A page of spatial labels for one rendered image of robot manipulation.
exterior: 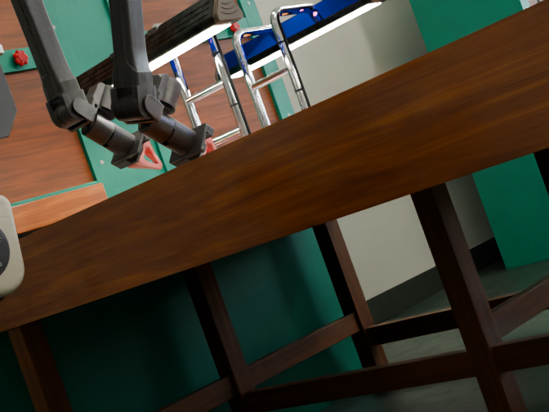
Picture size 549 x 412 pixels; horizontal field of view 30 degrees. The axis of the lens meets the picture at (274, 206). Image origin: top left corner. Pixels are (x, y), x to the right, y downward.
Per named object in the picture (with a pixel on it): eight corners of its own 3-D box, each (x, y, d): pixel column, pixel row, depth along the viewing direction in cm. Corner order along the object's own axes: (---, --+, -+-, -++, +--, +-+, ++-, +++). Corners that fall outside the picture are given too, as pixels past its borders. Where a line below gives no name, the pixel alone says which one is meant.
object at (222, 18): (219, 20, 212) (207, -12, 212) (60, 114, 255) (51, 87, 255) (245, 17, 218) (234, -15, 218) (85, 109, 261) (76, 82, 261)
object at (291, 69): (332, 172, 256) (272, 5, 257) (278, 192, 270) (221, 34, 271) (376, 157, 270) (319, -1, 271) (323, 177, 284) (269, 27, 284)
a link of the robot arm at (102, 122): (74, 136, 221) (89, 127, 217) (82, 109, 224) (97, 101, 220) (100, 150, 224) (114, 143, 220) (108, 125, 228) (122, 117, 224)
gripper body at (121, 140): (123, 144, 232) (97, 128, 228) (150, 131, 225) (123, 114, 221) (116, 168, 229) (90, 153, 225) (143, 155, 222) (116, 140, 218)
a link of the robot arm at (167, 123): (131, 132, 200) (147, 126, 196) (140, 102, 203) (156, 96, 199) (158, 148, 204) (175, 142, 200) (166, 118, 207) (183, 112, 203)
